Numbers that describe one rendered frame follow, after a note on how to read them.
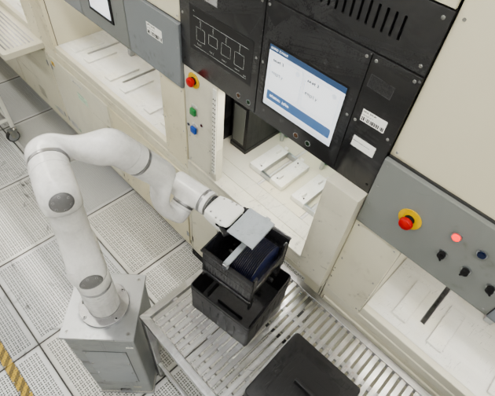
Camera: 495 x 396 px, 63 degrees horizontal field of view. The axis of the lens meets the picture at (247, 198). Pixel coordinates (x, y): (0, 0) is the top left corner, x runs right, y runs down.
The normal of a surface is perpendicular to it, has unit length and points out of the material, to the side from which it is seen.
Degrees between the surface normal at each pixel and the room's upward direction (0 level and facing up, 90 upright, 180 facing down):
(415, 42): 90
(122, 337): 0
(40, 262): 0
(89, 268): 62
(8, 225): 0
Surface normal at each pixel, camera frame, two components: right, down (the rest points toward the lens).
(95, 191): 0.07, -0.63
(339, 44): -0.71, 0.51
